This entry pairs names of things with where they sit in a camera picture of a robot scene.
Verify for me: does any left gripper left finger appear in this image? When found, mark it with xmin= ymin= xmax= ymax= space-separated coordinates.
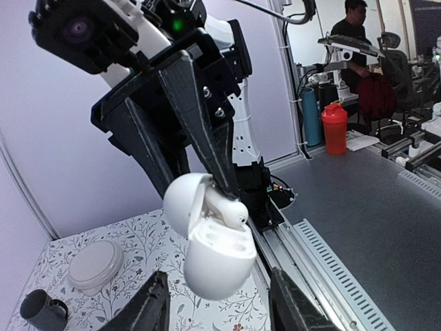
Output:
xmin=106 ymin=271 xmax=171 ymax=331

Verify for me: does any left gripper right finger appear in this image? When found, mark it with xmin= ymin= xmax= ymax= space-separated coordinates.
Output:
xmin=269 ymin=268 xmax=339 ymax=331

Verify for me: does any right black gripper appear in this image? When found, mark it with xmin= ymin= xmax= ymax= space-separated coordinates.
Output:
xmin=91 ymin=29 xmax=240 ymax=200

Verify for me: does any white earbud case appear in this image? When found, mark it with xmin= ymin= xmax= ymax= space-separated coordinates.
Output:
xmin=163 ymin=173 xmax=257 ymax=301

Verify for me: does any white stem earbud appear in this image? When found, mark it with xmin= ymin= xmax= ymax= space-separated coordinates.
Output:
xmin=205 ymin=188 xmax=249 ymax=229

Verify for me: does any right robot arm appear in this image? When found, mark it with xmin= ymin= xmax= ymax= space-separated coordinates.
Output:
xmin=90 ymin=1 xmax=291 ymax=232

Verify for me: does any floral table cloth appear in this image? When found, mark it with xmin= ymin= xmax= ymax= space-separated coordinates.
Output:
xmin=20 ymin=210 xmax=271 ymax=330

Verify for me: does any beige plate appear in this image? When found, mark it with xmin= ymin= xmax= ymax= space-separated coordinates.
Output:
xmin=68 ymin=241 xmax=124 ymax=297

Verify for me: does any dark green mug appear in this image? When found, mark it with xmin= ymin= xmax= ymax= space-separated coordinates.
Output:
xmin=19 ymin=289 xmax=69 ymax=331

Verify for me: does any teal cylinder bottle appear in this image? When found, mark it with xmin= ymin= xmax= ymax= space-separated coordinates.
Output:
xmin=300 ymin=88 xmax=322 ymax=147

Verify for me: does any red shaker bottle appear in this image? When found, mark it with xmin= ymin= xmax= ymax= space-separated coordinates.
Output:
xmin=321 ymin=102 xmax=348 ymax=155

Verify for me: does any black office chair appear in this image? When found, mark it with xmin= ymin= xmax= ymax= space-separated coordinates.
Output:
xmin=377 ymin=32 xmax=432 ymax=145

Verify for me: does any person in black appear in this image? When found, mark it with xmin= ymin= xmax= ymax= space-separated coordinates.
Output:
xmin=331 ymin=0 xmax=370 ymax=94

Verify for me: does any aluminium front rail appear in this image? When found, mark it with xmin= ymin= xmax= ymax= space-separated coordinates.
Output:
xmin=251 ymin=206 xmax=441 ymax=331

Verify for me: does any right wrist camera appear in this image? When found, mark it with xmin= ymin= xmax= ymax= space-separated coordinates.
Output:
xmin=28 ymin=0 xmax=173 ymax=89

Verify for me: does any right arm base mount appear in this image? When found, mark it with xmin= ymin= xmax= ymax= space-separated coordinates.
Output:
xmin=236 ymin=162 xmax=294 ymax=233

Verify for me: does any right aluminium frame post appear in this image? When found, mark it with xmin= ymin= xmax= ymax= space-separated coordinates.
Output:
xmin=1 ymin=131 xmax=61 ymax=241

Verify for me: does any right camera cable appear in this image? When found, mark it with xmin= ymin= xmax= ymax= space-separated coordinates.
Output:
xmin=237 ymin=0 xmax=318 ymax=25

